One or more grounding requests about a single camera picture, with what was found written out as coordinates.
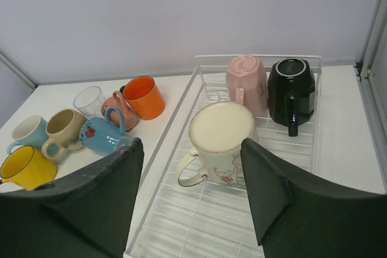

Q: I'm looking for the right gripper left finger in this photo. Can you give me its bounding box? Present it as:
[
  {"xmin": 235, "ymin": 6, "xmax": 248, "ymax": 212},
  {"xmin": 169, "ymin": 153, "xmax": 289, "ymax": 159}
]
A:
[{"xmin": 1, "ymin": 138, "xmax": 145, "ymax": 257}]

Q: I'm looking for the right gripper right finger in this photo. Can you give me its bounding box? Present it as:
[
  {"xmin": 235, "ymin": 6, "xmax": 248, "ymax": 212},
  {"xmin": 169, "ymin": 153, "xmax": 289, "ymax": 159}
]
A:
[{"xmin": 241, "ymin": 138, "xmax": 386, "ymax": 257}]

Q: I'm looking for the yellow mug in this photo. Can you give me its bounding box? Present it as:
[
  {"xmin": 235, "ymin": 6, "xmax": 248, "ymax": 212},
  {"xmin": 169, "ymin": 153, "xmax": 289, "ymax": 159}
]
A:
[{"xmin": 1, "ymin": 146, "xmax": 58, "ymax": 190}]

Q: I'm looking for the beige mug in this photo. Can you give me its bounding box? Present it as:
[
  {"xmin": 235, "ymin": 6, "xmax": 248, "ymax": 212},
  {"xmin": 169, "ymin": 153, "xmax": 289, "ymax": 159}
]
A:
[{"xmin": 41, "ymin": 109, "xmax": 87, "ymax": 160}]

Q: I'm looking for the white light-blue mug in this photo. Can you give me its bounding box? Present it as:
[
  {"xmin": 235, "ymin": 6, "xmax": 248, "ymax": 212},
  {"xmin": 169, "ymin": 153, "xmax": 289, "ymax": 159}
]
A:
[{"xmin": 6, "ymin": 115, "xmax": 48, "ymax": 155}]

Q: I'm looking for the green inside mug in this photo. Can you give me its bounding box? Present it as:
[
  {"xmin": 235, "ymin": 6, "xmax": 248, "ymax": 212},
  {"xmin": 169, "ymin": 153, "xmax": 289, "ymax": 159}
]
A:
[{"xmin": 174, "ymin": 101, "xmax": 258, "ymax": 188}]

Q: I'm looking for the black mug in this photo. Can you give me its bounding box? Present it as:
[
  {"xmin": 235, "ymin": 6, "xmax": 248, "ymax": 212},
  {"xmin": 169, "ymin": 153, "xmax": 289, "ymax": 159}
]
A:
[{"xmin": 268, "ymin": 58, "xmax": 316, "ymax": 137}]

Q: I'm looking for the clear dish rack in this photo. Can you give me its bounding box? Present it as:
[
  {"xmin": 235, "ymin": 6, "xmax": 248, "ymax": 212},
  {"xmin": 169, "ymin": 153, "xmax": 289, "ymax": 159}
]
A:
[{"xmin": 123, "ymin": 54, "xmax": 323, "ymax": 258}]

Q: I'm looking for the blue mug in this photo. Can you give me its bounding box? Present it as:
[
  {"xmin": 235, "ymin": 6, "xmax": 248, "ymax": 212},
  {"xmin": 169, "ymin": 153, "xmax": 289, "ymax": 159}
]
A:
[{"xmin": 79, "ymin": 107, "xmax": 130, "ymax": 155}]

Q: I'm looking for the clear plastic cup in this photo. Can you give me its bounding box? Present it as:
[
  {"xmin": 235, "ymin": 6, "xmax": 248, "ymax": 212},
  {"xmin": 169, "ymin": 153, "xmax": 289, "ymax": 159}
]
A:
[{"xmin": 73, "ymin": 86, "xmax": 106, "ymax": 119}]

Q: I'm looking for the pink patterned mug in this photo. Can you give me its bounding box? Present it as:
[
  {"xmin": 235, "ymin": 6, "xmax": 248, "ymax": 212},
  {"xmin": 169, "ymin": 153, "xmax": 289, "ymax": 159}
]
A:
[{"xmin": 101, "ymin": 91, "xmax": 138, "ymax": 131}]

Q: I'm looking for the orange mug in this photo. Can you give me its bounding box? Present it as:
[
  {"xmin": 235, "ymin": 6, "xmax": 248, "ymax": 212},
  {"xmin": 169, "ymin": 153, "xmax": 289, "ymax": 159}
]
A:
[{"xmin": 120, "ymin": 76, "xmax": 165, "ymax": 120}]

